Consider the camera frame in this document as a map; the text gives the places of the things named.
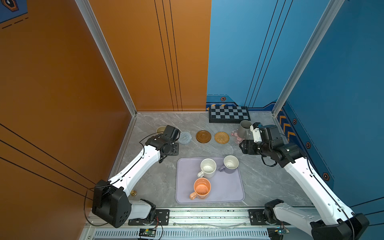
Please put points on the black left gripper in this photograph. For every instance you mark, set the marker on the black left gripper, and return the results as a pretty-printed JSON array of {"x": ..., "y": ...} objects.
[{"x": 176, "y": 149}]

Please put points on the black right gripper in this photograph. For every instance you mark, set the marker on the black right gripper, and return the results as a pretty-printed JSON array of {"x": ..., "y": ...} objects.
[{"x": 247, "y": 144}]

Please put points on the yellow ceramic mug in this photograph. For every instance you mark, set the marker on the yellow ceramic mug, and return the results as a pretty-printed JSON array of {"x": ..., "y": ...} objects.
[{"x": 161, "y": 129}]

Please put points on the grey woven round coaster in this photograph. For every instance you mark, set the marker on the grey woven round coaster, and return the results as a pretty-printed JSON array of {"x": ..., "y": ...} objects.
[{"x": 185, "y": 138}]

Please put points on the grey ceramic mug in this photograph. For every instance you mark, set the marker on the grey ceramic mug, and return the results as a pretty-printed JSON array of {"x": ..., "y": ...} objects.
[{"x": 244, "y": 129}]

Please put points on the brown wooden round coaster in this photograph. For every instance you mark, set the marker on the brown wooden round coaster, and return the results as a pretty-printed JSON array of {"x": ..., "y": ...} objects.
[{"x": 203, "y": 136}]

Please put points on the pink cherry blossom coaster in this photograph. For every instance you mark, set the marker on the pink cherry blossom coaster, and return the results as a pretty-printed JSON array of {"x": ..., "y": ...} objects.
[{"x": 237, "y": 139}]

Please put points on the purple white ceramic mug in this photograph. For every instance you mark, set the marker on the purple white ceramic mug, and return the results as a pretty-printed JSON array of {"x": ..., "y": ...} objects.
[{"x": 230, "y": 164}]

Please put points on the woven rattan round coaster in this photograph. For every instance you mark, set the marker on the woven rattan round coaster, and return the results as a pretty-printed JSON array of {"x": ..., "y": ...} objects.
[{"x": 222, "y": 138}]

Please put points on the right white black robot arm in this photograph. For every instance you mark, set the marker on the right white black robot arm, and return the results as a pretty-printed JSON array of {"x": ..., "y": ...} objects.
[{"x": 334, "y": 220}]

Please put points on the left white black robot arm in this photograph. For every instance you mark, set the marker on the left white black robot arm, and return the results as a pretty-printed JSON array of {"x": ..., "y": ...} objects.
[{"x": 111, "y": 198}]

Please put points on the orange ceramic mug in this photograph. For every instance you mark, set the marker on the orange ceramic mug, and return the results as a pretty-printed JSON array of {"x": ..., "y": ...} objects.
[{"x": 202, "y": 188}]

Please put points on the black silver chessboard box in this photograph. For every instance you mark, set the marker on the black silver chessboard box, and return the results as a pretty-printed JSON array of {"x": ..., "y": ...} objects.
[{"x": 228, "y": 114}]

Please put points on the lavender rectangular tray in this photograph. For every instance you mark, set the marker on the lavender rectangular tray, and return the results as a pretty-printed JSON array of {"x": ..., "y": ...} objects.
[{"x": 225, "y": 187}]

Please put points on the right small circuit board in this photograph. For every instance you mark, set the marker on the right small circuit board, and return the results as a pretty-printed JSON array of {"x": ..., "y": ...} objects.
[{"x": 277, "y": 234}]

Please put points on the left green circuit board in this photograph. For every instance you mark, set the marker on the left green circuit board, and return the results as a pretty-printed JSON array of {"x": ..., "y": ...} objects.
[{"x": 147, "y": 233}]

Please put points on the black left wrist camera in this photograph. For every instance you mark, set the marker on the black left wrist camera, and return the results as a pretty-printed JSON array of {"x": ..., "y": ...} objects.
[{"x": 171, "y": 133}]

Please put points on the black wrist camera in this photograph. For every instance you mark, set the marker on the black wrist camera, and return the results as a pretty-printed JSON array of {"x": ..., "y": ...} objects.
[
  {"x": 264, "y": 133},
  {"x": 171, "y": 133}
]

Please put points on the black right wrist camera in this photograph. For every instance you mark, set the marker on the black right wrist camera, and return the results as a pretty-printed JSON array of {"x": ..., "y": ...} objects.
[{"x": 264, "y": 133}]

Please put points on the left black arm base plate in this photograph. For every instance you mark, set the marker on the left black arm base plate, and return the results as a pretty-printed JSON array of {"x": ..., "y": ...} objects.
[{"x": 158, "y": 216}]

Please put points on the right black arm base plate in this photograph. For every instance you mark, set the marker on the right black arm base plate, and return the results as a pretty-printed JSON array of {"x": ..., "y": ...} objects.
[{"x": 257, "y": 217}]

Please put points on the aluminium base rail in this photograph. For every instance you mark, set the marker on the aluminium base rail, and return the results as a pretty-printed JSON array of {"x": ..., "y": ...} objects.
[{"x": 198, "y": 223}]

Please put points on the aluminium corner post right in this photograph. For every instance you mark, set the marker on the aluminium corner post right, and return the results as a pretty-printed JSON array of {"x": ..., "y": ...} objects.
[{"x": 318, "y": 34}]

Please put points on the aluminium corner post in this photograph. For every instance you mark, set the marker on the aluminium corner post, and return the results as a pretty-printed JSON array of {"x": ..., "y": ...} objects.
[
  {"x": 101, "y": 42},
  {"x": 318, "y": 34}
]

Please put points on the aluminium corner post left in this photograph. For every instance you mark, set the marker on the aluminium corner post left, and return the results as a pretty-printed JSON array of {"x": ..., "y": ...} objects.
[{"x": 101, "y": 42}]

